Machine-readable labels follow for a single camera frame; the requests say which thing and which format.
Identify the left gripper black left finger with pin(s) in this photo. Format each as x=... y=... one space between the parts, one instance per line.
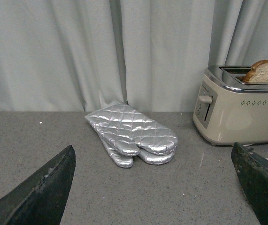
x=41 y=198

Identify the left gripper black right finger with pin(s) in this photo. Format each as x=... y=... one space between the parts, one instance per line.
x=252 y=172

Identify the brown bread slice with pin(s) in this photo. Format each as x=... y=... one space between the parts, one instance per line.
x=258 y=73

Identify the cream two-slot toaster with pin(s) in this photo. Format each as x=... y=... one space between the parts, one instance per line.
x=229 y=110

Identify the lower silver quilted oven mitt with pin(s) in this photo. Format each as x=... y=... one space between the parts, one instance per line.
x=127 y=161

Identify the silver quilted oven mitt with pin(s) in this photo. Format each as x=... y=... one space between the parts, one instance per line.
x=127 y=161
x=129 y=131

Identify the upper silver quilted oven mitt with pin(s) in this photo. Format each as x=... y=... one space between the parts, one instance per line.
x=129 y=131

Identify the grey curtain backdrop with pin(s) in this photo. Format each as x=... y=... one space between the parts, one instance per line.
x=82 y=55

